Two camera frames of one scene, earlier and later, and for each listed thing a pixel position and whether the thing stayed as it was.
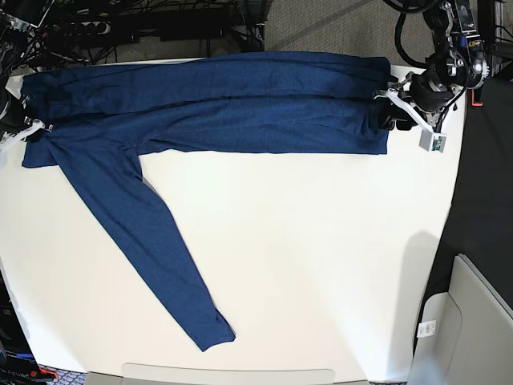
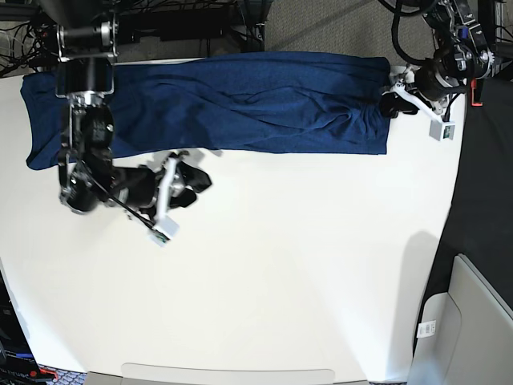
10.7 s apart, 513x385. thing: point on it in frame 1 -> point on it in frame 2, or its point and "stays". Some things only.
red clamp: [472, 102] stays
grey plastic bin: [464, 335] stays
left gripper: [34, 124] -> [149, 190]
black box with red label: [18, 365] stays
